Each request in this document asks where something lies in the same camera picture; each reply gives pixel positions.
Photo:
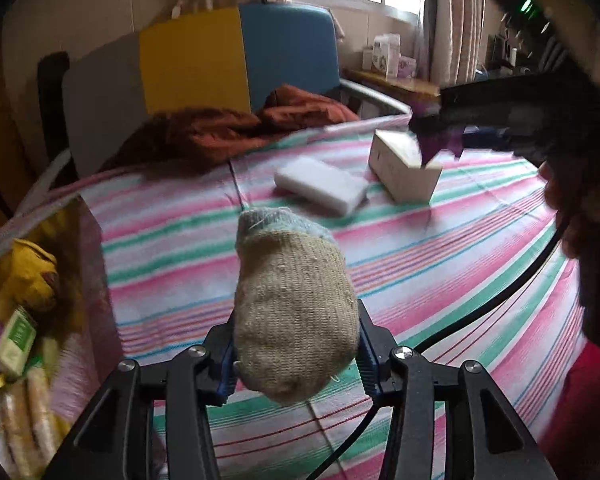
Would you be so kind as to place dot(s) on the purple foil packet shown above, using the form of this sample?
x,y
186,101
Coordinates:
x,y
432,147

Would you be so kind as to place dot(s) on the purple box on sill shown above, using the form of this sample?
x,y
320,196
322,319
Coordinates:
x,y
406,67

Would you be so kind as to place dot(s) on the wooden window sill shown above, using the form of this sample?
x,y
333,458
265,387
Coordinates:
x,y
395,87

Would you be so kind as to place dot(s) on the white box on sill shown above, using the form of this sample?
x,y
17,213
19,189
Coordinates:
x,y
386,55

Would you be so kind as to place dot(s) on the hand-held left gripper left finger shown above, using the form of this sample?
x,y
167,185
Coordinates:
x,y
225,375

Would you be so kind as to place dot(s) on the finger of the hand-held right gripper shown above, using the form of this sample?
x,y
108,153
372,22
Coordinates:
x,y
505,100
485,139

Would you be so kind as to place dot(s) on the white foam block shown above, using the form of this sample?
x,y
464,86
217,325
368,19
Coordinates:
x,y
322,185

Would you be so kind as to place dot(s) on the red clothing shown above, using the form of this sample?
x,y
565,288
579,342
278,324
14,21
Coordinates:
x,y
590,410

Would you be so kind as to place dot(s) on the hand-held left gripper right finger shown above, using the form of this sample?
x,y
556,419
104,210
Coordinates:
x,y
367,360

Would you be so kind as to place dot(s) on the grey yellow blue headboard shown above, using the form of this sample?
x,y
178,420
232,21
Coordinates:
x,y
195,65

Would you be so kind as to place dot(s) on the beige knitted sock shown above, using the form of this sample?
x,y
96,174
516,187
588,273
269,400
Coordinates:
x,y
295,310

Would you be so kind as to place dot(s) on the white bed rail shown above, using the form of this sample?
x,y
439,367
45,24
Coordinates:
x,y
375,97
47,180

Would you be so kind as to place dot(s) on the cracker packet with green ends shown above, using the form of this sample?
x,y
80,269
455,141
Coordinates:
x,y
42,410
17,435

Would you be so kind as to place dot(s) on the striped bed sheet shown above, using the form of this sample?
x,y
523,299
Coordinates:
x,y
455,270

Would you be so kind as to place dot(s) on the small green box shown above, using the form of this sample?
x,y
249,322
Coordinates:
x,y
14,342

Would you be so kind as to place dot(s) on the maroon cloth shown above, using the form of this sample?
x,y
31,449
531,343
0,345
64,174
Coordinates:
x,y
205,135

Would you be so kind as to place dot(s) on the white carton box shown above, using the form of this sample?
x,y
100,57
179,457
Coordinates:
x,y
400,175

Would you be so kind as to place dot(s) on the person's right hand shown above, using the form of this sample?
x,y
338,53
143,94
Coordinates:
x,y
562,200

